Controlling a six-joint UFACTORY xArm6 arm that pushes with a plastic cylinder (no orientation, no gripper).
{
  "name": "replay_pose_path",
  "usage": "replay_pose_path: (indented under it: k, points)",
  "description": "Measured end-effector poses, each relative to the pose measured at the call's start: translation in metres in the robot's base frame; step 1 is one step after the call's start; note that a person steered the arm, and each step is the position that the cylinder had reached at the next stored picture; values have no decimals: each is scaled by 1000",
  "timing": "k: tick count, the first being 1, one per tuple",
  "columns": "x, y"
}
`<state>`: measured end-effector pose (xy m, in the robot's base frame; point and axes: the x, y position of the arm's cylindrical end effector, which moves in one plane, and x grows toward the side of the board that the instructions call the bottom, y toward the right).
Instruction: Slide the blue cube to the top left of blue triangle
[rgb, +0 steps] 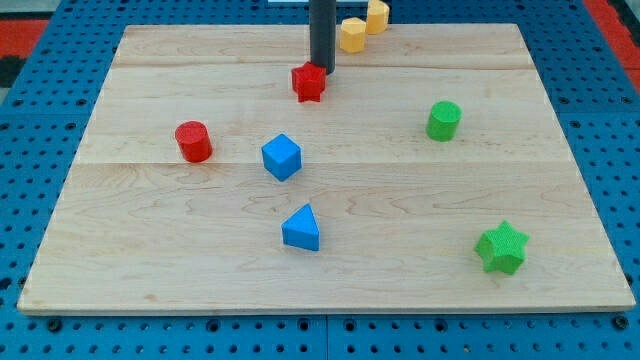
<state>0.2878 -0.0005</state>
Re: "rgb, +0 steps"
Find red star block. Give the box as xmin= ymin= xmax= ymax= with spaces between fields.
xmin=291 ymin=62 xmax=326 ymax=102

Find wooden board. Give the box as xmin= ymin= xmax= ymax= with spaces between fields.
xmin=18 ymin=23 xmax=635 ymax=316

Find yellow hexagon block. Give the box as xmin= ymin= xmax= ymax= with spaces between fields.
xmin=366 ymin=0 xmax=390 ymax=35
xmin=339 ymin=17 xmax=366 ymax=53

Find yellow hexagon block front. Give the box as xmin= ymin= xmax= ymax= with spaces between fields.
xmin=339 ymin=17 xmax=366 ymax=53

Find yellow hexagon block rear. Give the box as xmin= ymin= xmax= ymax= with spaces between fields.
xmin=366 ymin=0 xmax=390 ymax=35

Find red cylinder block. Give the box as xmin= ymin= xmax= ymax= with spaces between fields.
xmin=174 ymin=121 xmax=213 ymax=163

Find green star block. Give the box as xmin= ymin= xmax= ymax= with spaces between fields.
xmin=474 ymin=221 xmax=530 ymax=275

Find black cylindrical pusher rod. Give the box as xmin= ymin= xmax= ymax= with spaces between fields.
xmin=309 ymin=0 xmax=337 ymax=75

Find green cylinder block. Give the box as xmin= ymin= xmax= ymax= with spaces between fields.
xmin=426 ymin=101 xmax=462 ymax=142

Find blue cube block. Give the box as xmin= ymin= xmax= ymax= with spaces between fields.
xmin=261 ymin=133 xmax=302 ymax=182

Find blue triangle block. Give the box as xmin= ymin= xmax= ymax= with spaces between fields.
xmin=281 ymin=204 xmax=320 ymax=251

